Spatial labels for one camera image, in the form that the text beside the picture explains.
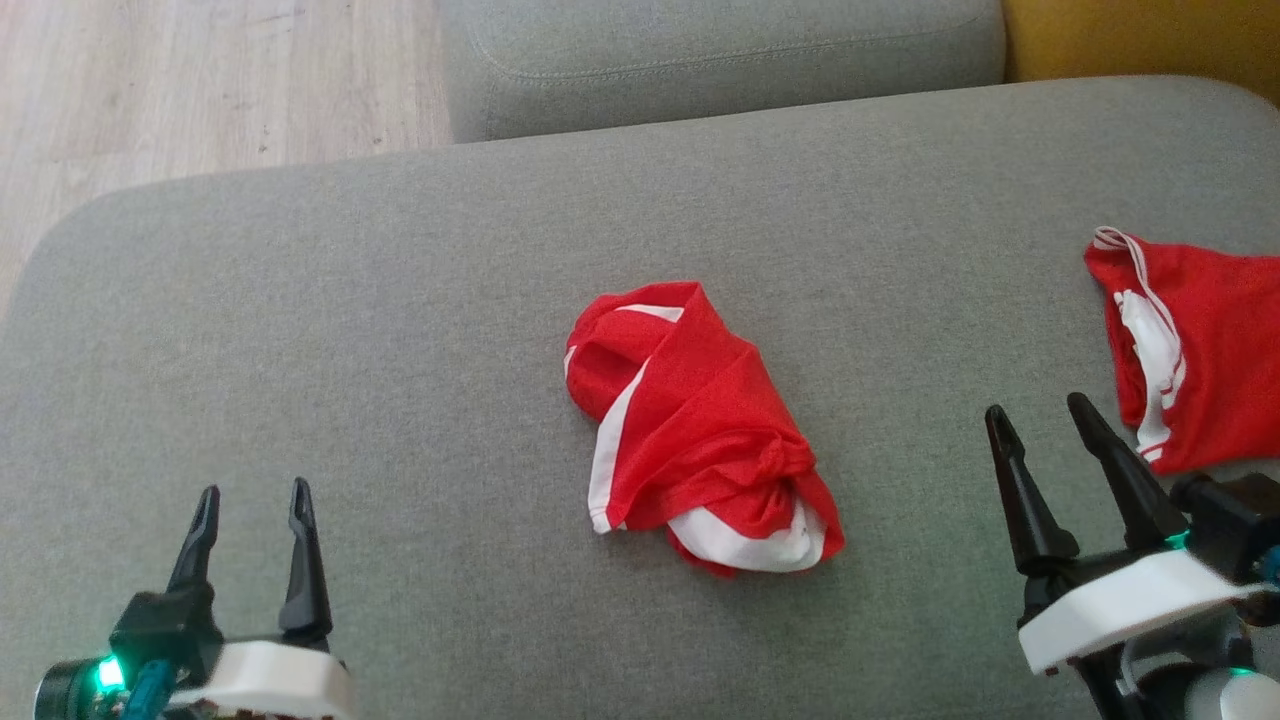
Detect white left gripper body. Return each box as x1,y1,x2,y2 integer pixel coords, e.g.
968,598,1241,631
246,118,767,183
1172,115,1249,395
170,638,357,720

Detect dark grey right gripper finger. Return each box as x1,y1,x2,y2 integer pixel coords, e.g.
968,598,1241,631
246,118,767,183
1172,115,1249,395
1066,391,1190,552
984,404,1081,577

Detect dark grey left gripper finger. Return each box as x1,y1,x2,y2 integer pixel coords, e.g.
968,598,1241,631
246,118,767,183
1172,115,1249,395
278,477,334,643
165,485,221,596

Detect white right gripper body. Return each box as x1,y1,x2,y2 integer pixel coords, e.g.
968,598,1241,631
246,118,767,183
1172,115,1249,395
1017,547,1252,677

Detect red basketball jersey white sleeves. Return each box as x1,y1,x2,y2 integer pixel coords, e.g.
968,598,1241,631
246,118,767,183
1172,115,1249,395
1084,227,1280,476

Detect red shorts white side stripes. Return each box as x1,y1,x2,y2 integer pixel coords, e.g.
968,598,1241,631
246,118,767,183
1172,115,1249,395
563,281,846,579

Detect grey yellow sofa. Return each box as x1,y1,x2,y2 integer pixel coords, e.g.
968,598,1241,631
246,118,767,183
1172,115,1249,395
0,75,1280,720

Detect wide yellow sofa back cushion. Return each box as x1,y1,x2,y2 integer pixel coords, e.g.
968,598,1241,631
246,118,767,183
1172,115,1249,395
1003,0,1280,107

